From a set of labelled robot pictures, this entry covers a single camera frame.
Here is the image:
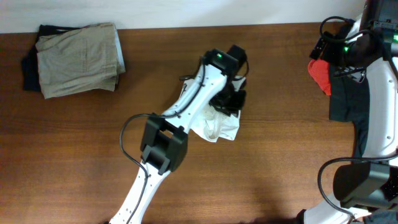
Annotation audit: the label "red garment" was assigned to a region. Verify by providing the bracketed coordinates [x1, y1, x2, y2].
[307, 59, 331, 96]

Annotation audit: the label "black garment in pile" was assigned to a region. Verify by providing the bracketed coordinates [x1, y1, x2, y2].
[328, 23, 371, 159]

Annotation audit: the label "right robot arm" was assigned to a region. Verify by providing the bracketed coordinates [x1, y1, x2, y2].
[295, 0, 397, 223]

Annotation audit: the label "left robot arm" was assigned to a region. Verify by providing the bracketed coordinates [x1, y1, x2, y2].
[109, 45, 248, 224]

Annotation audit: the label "folded khaki trousers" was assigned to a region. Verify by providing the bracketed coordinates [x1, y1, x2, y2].
[35, 22, 120, 99]

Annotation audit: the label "folded light blue garment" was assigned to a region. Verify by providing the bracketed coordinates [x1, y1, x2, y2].
[114, 29, 126, 74]

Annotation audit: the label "white robot print t-shirt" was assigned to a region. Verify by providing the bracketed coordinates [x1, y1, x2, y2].
[175, 76, 240, 142]

